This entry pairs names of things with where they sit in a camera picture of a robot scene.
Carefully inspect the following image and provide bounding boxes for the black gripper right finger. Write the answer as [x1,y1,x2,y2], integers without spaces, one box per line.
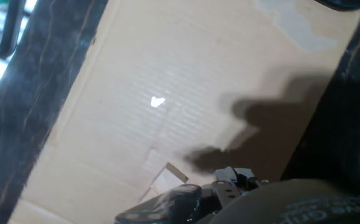
[233,167,273,191]

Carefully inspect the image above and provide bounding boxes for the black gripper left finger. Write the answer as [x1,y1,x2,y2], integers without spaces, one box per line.
[211,167,242,210]

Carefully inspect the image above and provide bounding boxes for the brown cardboard sheet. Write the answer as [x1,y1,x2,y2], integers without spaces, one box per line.
[7,0,360,224]

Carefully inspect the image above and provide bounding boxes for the black plastic tray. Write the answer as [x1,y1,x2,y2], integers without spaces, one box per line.
[313,0,360,10]

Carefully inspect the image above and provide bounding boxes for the flat cardboard sheet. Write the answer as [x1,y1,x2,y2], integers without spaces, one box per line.
[0,0,360,224]

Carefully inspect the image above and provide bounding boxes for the billiard balls triangle rack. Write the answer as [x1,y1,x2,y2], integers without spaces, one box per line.
[0,0,27,58]

